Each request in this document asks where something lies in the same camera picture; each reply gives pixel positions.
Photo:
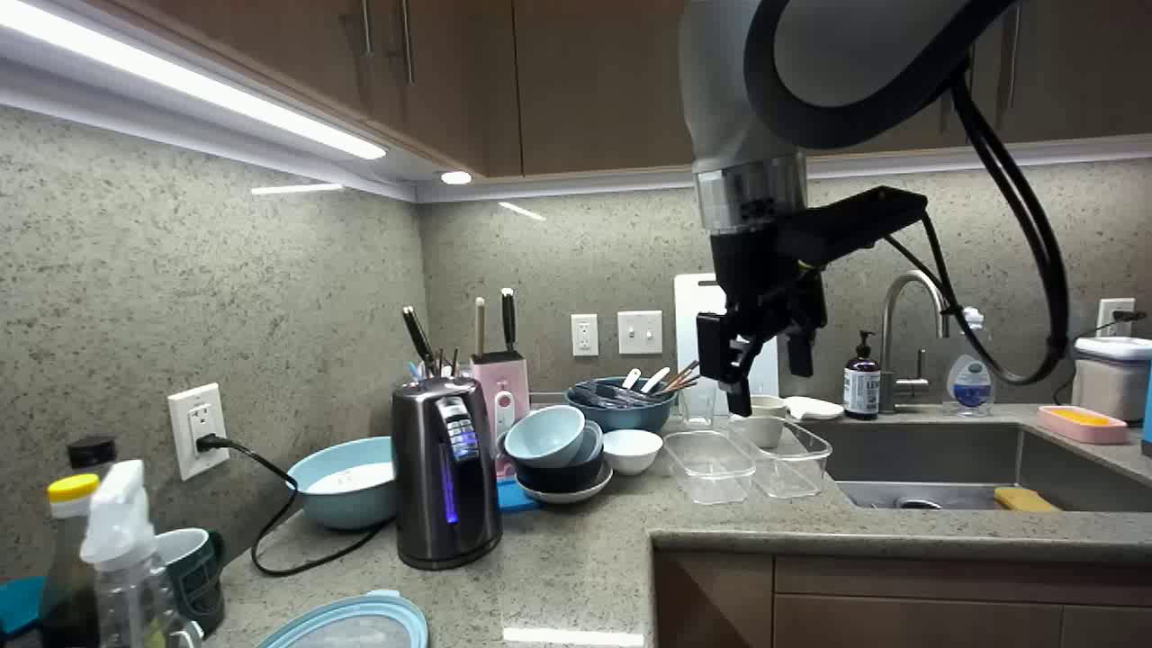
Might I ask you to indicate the white double switch plate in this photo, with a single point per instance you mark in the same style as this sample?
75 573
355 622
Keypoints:
637 332

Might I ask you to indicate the brown wooden upper cabinets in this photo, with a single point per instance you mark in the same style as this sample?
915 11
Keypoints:
522 87

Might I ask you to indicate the dark green mug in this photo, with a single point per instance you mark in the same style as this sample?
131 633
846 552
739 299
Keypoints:
192 564

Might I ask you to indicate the black handled knife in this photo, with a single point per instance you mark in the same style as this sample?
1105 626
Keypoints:
507 323

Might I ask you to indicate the small white bowl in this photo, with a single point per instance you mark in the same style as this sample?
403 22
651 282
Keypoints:
632 450

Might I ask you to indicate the yellow cap oil bottle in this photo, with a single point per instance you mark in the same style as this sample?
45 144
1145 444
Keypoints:
69 605

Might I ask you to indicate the under cabinet light strip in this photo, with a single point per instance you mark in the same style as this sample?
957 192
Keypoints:
61 35

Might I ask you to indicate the black electric kettle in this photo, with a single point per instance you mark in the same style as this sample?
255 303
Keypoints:
443 465

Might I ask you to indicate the clear plastic container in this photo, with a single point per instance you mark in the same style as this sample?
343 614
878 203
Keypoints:
711 465

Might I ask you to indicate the white mug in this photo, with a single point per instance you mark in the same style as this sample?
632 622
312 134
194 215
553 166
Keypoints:
763 429

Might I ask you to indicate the dark soap dispenser bottle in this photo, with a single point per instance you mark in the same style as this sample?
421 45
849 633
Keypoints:
860 382

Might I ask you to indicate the light blue container lid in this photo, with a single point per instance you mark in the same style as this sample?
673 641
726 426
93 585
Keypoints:
368 622

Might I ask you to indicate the brown lower cabinet front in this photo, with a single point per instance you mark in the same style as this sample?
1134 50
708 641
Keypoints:
831 599

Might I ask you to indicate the stainless steel sink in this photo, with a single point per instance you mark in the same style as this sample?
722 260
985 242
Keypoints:
944 465

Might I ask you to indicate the stacked blue bowl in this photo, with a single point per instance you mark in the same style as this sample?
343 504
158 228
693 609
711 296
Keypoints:
548 437

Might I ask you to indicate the clear blue dish soap bottle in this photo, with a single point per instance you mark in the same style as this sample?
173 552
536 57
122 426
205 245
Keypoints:
971 382

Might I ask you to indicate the pink knife block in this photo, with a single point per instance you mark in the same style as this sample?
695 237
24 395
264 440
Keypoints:
505 389

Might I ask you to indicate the black bowl in stack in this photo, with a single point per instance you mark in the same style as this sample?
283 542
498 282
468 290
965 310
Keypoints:
571 477

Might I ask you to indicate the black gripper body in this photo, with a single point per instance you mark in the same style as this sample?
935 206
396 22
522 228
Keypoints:
770 282

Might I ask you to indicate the white spray bottle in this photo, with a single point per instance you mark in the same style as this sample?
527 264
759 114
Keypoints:
135 594

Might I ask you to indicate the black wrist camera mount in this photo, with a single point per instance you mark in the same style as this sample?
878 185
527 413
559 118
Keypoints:
840 228

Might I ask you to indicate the clear plastic container lid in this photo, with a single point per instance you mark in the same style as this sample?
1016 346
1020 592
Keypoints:
794 465

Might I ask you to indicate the pink sponge tray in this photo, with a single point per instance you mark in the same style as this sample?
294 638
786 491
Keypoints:
1080 426

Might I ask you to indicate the yellow sponge in sink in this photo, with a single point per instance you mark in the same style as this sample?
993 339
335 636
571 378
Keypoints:
1020 500

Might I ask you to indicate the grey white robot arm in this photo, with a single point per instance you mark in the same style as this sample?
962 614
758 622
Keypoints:
769 82

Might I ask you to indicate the white lidded canister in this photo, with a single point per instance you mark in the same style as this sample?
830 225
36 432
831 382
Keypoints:
1115 377

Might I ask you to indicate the black cap dark bottle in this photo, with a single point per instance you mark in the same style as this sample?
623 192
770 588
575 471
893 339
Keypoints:
91 455

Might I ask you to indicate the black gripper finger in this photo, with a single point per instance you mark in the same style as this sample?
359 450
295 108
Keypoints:
801 352
722 357

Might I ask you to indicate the large light blue bowl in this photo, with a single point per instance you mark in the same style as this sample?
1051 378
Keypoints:
350 483

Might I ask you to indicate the chrome sink faucet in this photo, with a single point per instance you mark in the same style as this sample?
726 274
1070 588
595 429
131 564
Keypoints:
912 314

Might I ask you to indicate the white light switch plate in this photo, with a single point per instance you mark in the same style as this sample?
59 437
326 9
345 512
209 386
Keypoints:
583 336

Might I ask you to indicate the white wall power outlet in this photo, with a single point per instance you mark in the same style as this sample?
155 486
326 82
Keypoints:
194 414

